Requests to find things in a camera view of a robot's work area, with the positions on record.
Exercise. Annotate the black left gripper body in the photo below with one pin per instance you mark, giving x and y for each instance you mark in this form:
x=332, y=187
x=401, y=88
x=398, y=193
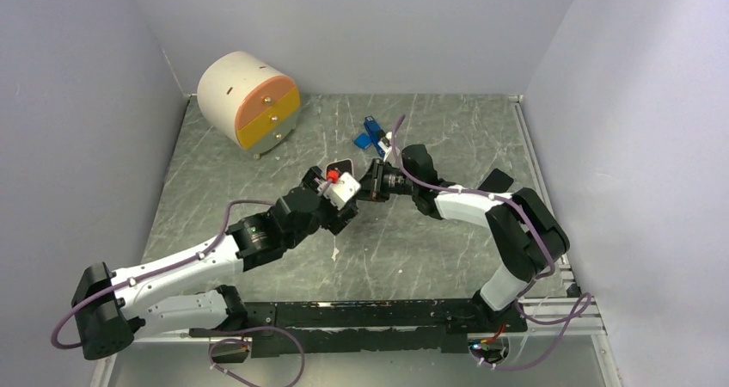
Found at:
x=329, y=219

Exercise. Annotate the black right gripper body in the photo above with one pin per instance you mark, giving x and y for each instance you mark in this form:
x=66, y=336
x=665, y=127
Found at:
x=384, y=181

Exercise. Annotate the pink phone case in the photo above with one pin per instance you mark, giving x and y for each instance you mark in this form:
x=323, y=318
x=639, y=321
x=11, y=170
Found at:
x=348, y=162

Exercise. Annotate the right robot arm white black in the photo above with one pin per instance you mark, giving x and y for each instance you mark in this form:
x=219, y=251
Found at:
x=528, y=238

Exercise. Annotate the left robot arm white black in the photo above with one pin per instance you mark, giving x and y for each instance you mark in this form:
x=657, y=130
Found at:
x=114, y=308

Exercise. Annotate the blue and black gadget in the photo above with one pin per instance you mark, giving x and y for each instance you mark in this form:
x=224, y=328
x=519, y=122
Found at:
x=374, y=130

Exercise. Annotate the round cream drawer cabinet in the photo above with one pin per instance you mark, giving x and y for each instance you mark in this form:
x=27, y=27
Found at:
x=249, y=101

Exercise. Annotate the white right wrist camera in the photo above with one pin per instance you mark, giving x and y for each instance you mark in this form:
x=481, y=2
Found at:
x=385, y=144

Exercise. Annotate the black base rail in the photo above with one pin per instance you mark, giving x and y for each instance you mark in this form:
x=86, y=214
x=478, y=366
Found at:
x=448, y=325

